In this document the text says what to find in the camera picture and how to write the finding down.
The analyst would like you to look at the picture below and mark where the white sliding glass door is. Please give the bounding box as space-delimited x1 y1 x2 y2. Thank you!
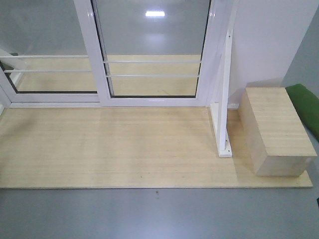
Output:
74 0 226 107

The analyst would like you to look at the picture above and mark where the light wooden platform base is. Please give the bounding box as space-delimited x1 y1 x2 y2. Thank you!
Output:
0 107 312 189

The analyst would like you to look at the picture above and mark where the light wooden box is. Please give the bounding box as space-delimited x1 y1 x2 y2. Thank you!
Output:
238 87 317 177

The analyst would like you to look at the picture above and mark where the fixed white glass panel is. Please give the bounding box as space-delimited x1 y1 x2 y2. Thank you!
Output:
0 0 105 106

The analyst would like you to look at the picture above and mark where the green cushion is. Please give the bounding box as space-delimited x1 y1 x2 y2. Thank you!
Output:
286 84 319 141

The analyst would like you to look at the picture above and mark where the white support brace post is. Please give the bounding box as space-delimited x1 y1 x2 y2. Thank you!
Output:
210 0 239 158

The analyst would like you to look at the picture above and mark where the white wall panel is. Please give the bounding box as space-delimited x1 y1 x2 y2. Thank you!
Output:
228 0 319 104

